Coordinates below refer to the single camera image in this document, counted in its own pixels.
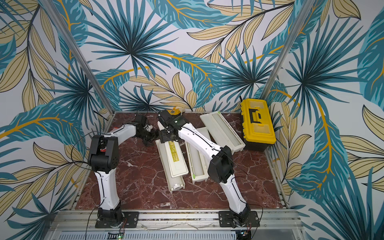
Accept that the white wrap dispenser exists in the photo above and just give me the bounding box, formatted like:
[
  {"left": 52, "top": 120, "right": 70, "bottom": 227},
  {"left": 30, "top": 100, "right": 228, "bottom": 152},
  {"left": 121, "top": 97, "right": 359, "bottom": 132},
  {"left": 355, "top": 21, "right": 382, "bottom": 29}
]
[
  {"left": 185, "top": 124, "right": 212, "bottom": 185},
  {"left": 154, "top": 129, "right": 190, "bottom": 193},
  {"left": 200, "top": 111, "right": 246, "bottom": 154}
]

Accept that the short plastic wrap roll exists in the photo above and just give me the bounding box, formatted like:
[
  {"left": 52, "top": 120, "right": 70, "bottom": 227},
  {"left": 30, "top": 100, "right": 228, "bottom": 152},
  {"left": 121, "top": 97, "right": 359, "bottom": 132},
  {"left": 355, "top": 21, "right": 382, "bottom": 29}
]
[{"left": 190, "top": 147, "right": 204, "bottom": 176}]

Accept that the long plastic wrap roll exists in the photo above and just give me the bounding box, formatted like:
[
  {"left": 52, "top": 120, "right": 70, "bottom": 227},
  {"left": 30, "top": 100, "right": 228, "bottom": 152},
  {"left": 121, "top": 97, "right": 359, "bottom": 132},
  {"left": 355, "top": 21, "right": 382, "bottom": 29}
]
[{"left": 171, "top": 176, "right": 185, "bottom": 192}]

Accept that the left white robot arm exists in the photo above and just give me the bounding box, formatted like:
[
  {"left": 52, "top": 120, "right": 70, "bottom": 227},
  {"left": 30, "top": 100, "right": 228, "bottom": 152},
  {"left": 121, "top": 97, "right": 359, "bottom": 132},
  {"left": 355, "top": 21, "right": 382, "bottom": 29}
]
[{"left": 88, "top": 115, "right": 159, "bottom": 228}]

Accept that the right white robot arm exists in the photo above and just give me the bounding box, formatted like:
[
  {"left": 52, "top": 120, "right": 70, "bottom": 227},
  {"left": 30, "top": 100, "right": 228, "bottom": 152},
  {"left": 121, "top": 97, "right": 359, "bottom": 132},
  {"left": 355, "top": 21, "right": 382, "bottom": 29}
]
[{"left": 157, "top": 110, "right": 251, "bottom": 226}]

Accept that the yellow black work glove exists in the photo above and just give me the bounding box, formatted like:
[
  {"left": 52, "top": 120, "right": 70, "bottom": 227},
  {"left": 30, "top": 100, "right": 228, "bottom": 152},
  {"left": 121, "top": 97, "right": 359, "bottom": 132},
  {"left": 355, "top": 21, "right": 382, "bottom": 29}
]
[{"left": 167, "top": 108, "right": 185, "bottom": 116}]

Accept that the yellow black toolbox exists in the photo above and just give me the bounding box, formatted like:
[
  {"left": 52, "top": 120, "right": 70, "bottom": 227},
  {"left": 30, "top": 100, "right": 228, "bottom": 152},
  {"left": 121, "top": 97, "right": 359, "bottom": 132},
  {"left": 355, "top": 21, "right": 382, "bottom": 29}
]
[{"left": 241, "top": 99, "right": 277, "bottom": 152}]

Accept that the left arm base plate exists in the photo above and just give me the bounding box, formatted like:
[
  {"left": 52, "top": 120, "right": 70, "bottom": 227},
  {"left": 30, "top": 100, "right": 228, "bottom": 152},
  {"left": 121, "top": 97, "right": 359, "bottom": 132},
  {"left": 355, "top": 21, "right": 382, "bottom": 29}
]
[{"left": 95, "top": 209, "right": 139, "bottom": 229}]

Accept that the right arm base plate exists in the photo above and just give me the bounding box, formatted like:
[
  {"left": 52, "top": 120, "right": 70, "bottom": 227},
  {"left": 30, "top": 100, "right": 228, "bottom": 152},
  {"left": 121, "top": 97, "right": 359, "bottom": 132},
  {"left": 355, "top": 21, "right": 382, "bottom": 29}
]
[{"left": 218, "top": 211, "right": 260, "bottom": 228}]

